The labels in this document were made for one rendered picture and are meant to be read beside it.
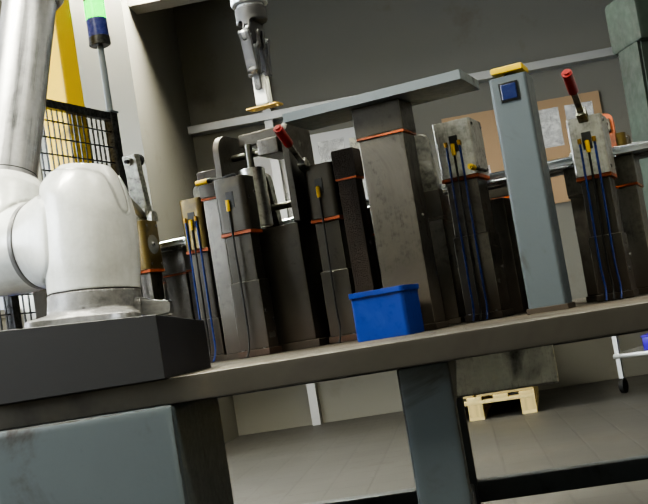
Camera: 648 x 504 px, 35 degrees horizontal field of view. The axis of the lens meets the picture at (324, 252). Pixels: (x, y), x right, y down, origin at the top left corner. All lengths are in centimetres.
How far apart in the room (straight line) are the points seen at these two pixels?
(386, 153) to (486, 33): 634
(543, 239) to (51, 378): 90
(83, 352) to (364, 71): 681
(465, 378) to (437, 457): 117
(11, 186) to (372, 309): 67
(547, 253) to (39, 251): 89
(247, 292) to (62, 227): 58
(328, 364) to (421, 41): 687
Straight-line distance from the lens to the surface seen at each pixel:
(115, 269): 171
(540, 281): 193
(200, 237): 234
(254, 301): 217
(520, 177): 194
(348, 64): 831
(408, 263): 199
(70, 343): 162
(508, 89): 196
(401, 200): 200
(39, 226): 175
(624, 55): 597
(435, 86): 198
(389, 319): 188
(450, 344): 153
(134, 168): 251
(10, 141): 193
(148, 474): 161
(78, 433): 163
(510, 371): 275
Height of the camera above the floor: 74
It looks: 4 degrees up
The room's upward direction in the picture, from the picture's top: 9 degrees counter-clockwise
